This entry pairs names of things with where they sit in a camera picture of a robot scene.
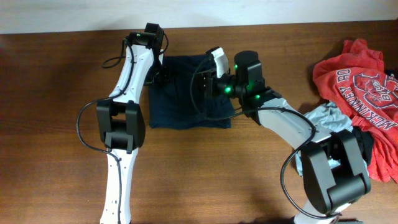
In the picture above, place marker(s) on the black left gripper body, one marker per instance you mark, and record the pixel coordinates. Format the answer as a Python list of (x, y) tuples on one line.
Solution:
[(158, 73)]

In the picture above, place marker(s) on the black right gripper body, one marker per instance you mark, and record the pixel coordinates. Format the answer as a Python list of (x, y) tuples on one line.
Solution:
[(226, 84)]

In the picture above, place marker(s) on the navy blue shorts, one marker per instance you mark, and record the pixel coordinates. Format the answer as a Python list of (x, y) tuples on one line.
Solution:
[(178, 104)]

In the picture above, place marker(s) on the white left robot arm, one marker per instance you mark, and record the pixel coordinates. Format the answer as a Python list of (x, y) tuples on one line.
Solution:
[(121, 123)]

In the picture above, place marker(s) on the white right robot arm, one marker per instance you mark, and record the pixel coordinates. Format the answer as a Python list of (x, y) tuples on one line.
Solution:
[(333, 170)]

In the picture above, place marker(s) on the light blue crumpled shirt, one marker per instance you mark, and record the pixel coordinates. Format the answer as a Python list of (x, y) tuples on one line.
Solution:
[(329, 116)]

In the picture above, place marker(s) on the red printed t-shirt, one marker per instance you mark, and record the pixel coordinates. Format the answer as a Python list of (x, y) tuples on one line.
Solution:
[(356, 81)]

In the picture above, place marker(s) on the black garment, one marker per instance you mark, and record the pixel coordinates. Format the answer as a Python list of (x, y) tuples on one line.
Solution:
[(365, 143)]

